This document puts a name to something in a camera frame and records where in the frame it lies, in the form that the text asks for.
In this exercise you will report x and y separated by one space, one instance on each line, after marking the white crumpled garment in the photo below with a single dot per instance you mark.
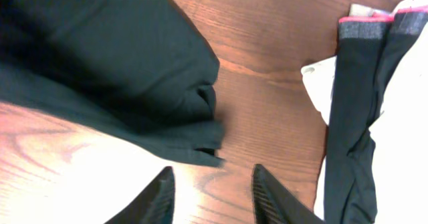
400 157

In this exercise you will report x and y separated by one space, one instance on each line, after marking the black t-shirt white logo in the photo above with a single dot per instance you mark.
138 70

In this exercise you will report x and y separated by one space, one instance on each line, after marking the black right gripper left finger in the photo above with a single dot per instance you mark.
154 205

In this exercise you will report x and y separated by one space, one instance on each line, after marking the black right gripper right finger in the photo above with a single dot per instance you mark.
274 204

